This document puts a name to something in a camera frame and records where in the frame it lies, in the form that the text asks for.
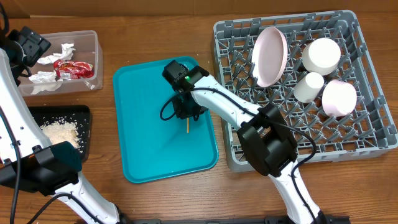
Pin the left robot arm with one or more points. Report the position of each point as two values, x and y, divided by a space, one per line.
31 162

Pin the clear plastic bin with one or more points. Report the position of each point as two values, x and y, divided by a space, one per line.
86 49

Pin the grey dishwasher rack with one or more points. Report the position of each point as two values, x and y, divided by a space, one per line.
369 131

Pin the rice and peanut shells pile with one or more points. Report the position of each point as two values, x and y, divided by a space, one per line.
62 129

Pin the silver red snack wrapper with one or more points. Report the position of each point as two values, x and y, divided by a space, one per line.
72 70

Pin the teal serving tray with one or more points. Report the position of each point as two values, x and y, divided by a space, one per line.
151 148

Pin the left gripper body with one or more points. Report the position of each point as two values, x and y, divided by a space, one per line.
26 50

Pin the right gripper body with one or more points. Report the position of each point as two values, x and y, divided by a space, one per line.
186 107

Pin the white round plate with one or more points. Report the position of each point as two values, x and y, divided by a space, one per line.
269 56

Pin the white paper cup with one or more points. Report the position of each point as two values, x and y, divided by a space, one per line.
307 89

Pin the white bowl with rice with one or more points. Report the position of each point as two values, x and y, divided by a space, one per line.
321 56

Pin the white bowl with few peanuts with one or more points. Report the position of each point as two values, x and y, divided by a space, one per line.
339 98

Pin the white tissue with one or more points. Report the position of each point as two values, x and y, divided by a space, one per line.
46 77

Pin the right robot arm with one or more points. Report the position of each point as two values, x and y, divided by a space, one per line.
267 141

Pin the black plastic tray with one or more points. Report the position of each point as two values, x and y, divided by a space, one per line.
81 113

